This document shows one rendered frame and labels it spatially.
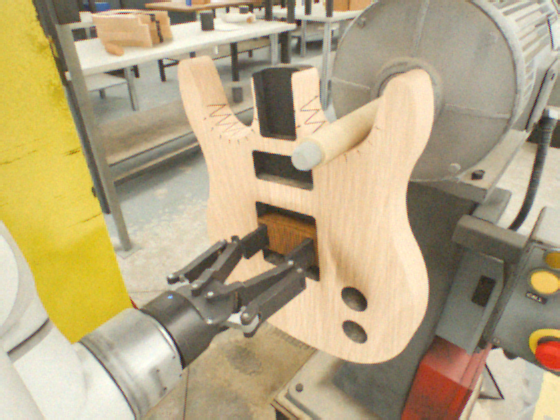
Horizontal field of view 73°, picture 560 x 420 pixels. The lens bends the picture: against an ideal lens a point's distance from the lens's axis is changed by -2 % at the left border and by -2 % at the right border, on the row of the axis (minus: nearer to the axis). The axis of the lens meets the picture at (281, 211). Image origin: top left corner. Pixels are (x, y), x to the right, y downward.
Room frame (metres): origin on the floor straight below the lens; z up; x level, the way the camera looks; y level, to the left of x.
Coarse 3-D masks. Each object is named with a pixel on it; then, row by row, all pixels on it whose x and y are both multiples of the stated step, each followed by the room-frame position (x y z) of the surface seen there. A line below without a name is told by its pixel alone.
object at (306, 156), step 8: (304, 144) 0.32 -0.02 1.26; (312, 144) 0.32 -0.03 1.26; (296, 152) 0.31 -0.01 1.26; (304, 152) 0.31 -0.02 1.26; (312, 152) 0.31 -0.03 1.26; (320, 152) 0.32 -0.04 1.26; (296, 160) 0.31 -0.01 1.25; (304, 160) 0.31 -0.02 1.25; (312, 160) 0.31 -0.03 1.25; (320, 160) 0.32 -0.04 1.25; (304, 168) 0.31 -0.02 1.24
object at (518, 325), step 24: (552, 216) 0.41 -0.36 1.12; (528, 240) 0.37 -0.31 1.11; (552, 240) 0.36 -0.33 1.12; (504, 264) 0.51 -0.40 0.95; (528, 264) 0.36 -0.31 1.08; (504, 288) 0.41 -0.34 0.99; (528, 288) 0.35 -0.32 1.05; (504, 312) 0.36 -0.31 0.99; (528, 312) 0.34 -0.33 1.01; (552, 312) 0.33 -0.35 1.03; (504, 336) 0.35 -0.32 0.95; (528, 336) 0.33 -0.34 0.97; (552, 336) 0.32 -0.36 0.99; (528, 360) 0.32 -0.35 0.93
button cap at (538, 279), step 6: (534, 276) 0.35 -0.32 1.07; (540, 276) 0.34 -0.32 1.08; (546, 276) 0.34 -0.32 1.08; (552, 276) 0.33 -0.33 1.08; (534, 282) 0.34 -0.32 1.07; (540, 282) 0.34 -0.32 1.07; (546, 282) 0.34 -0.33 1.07; (552, 282) 0.33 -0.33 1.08; (558, 282) 0.33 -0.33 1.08; (540, 288) 0.34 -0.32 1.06; (546, 288) 0.33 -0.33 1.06; (552, 288) 0.33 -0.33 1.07; (558, 288) 0.33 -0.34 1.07
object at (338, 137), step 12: (360, 108) 0.41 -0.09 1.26; (372, 108) 0.41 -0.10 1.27; (348, 120) 0.37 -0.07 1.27; (360, 120) 0.38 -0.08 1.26; (372, 120) 0.39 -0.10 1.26; (324, 132) 0.34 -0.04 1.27; (336, 132) 0.34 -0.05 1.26; (348, 132) 0.35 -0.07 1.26; (360, 132) 0.37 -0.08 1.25; (324, 144) 0.32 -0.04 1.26; (336, 144) 0.33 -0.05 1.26; (348, 144) 0.35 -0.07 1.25; (324, 156) 0.32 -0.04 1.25; (336, 156) 0.33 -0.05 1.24; (312, 168) 0.33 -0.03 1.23
